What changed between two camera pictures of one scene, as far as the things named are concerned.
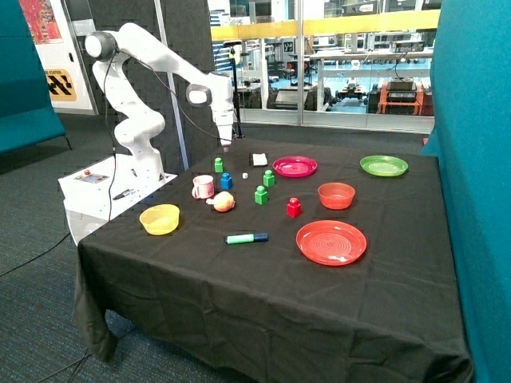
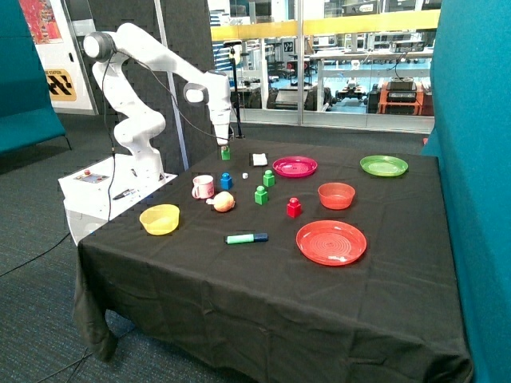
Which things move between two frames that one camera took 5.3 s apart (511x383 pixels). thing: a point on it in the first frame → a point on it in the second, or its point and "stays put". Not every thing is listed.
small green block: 218,165 → 226,154
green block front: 260,195 stays put
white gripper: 224,119 stays put
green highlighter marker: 246,238 stays put
